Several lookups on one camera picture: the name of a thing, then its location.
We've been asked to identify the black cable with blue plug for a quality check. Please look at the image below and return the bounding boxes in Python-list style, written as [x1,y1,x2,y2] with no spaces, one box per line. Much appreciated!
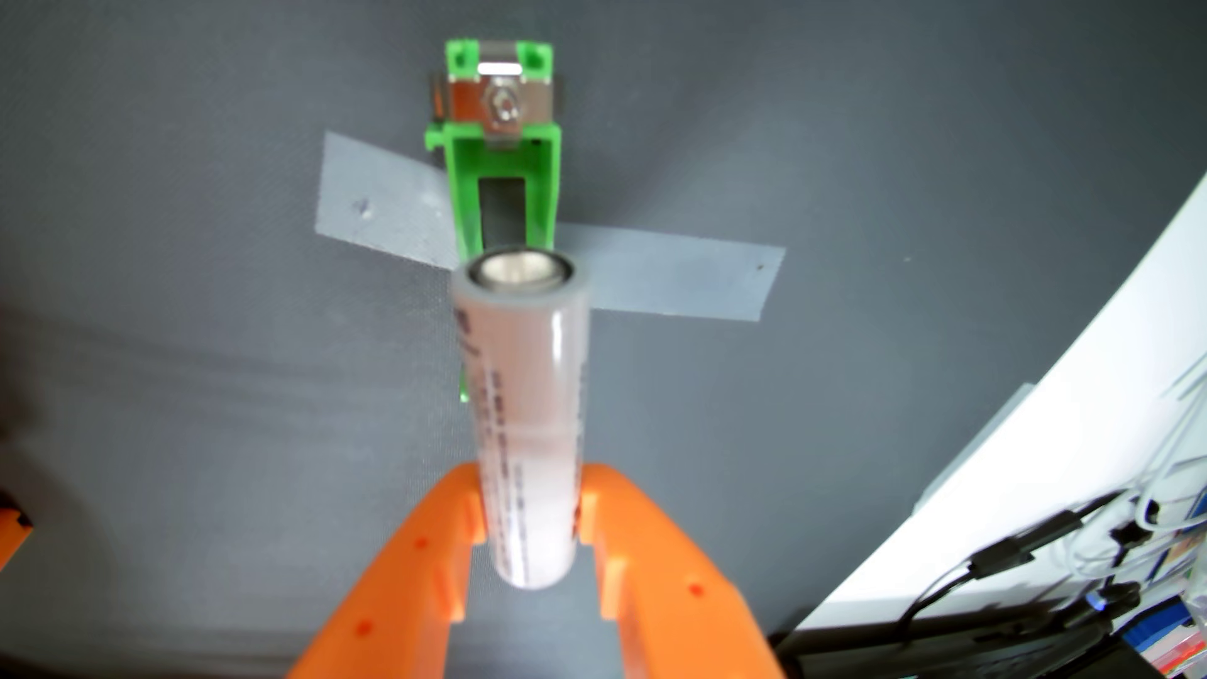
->
[1056,580,1147,628]

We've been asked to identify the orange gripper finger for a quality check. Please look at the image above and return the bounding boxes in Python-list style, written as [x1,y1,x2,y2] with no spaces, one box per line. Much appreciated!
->
[575,463,786,679]
[287,461,488,679]

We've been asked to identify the wide grey tape strip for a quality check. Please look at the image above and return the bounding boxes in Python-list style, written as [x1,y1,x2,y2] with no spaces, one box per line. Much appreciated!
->
[314,130,786,324]

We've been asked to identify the green battery holder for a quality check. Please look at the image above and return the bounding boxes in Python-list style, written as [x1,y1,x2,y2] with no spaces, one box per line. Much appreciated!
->
[423,38,564,407]

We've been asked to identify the white cylindrical battery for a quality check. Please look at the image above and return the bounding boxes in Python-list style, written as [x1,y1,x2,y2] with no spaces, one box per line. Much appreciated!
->
[451,247,592,592]

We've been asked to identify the dark grey table mat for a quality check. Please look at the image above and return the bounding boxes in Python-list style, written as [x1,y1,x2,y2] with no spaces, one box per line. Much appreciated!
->
[0,0,1207,679]

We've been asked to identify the orange plastic robot part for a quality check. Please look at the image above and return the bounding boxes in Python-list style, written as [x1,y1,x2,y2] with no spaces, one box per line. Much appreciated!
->
[0,504,34,571]

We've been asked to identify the black cable with adapter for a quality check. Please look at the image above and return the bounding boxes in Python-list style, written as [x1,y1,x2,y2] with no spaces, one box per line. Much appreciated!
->
[891,490,1133,643]

